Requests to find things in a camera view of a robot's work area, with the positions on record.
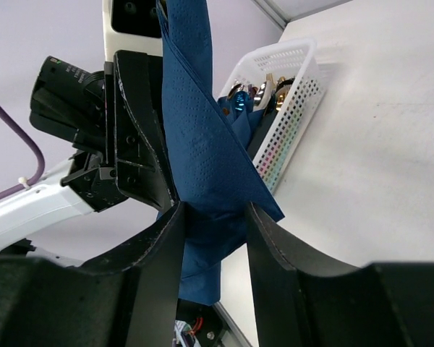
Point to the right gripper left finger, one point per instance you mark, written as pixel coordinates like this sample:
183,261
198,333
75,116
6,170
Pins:
126,296

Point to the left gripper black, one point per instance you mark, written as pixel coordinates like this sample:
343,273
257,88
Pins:
69,103

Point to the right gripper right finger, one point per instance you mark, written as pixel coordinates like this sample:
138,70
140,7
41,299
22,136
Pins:
303,297

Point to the dark blue paper napkin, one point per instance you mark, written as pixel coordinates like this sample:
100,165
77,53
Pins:
211,169

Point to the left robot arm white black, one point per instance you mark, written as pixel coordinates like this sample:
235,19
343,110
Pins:
113,119

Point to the rolled blue napkin bundles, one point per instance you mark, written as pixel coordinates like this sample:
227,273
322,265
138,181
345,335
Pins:
243,119

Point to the gold spoons in bin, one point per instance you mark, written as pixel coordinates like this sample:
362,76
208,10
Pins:
249,97

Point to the white plastic bin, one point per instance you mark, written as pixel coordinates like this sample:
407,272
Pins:
286,119

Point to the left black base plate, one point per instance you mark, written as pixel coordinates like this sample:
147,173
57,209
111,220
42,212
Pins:
198,325

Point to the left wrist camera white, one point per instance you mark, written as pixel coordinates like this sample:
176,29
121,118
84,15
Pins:
131,25

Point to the left aluminium frame post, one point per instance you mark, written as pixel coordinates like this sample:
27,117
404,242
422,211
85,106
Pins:
282,12

